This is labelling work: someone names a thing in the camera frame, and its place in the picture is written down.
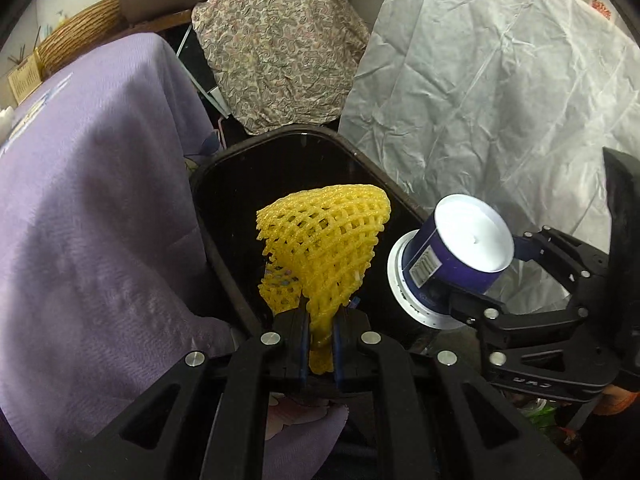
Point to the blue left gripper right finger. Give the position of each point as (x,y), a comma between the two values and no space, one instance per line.
(337,347)

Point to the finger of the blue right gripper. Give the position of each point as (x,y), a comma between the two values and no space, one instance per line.
(526,247)
(471,308)

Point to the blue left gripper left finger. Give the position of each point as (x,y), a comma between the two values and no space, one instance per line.
(303,341)

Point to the blue paper cup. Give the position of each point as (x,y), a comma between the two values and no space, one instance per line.
(463,242)

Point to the yellow foam fruit net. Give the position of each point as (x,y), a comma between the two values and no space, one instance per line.
(319,243)

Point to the black trash bin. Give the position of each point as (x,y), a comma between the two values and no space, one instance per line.
(423,418)

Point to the white crinkled cloth cover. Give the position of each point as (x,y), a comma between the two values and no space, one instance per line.
(510,101)

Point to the purple floral tablecloth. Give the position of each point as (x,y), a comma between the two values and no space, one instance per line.
(101,253)

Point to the floral cloth cover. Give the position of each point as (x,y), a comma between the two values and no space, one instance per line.
(281,62)

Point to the woven basket sink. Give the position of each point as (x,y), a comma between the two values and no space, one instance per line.
(78,34)

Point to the wooden chopstick holder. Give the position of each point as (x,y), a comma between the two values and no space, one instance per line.
(26,78)

